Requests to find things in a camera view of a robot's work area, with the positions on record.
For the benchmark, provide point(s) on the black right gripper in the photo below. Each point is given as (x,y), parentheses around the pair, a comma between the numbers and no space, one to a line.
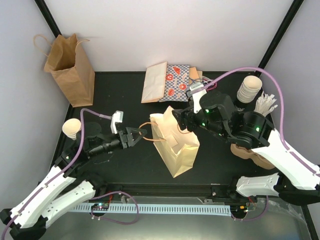
(185,116)

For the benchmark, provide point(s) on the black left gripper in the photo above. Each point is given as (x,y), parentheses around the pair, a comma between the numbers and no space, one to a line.
(127,138)

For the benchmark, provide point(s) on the cream paper bag with handles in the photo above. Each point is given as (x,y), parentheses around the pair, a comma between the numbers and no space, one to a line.
(177,148)

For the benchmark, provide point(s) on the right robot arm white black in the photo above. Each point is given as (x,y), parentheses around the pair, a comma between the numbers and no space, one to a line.
(298,180)

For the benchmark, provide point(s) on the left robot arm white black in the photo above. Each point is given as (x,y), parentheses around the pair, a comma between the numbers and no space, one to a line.
(68,183)

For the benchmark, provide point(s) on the blue checkered paper bag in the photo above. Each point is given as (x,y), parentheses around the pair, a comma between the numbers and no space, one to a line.
(176,83)

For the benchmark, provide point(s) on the white flat paper bag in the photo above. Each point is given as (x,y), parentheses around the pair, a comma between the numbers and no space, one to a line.
(154,83)

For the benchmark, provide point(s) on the brown flat paper bag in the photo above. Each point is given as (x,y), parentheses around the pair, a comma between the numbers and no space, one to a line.
(194,75)

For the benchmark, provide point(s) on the left stack of paper cups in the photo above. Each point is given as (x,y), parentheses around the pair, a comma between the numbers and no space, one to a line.
(71,127)

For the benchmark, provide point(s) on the stack of white paper cups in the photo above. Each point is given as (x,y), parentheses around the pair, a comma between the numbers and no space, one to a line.
(249,88)

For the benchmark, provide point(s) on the glass of wrapped stirrers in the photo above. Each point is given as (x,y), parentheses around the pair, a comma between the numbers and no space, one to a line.
(265,104)

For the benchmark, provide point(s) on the small circuit board with LEDs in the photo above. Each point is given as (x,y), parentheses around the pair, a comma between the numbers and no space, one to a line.
(100,207)

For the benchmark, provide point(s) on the standing brown paper bag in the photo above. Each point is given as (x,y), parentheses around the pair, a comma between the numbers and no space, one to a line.
(71,69)

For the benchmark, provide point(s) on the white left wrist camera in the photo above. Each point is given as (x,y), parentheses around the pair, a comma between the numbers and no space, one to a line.
(116,118)

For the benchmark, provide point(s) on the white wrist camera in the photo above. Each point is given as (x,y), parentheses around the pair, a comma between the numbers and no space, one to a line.
(116,118)
(194,93)

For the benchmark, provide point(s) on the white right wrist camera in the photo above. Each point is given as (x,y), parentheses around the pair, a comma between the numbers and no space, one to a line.
(194,93)

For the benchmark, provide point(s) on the light blue slotted cable duct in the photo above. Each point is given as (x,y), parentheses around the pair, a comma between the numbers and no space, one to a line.
(160,209)

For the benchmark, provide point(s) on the black left frame post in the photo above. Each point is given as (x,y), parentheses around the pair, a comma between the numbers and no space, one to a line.
(48,17)

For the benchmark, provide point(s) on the black frame post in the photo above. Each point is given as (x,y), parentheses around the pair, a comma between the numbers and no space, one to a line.
(282,29)
(48,17)

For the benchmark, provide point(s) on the black right frame post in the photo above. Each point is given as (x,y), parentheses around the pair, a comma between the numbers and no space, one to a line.
(282,29)

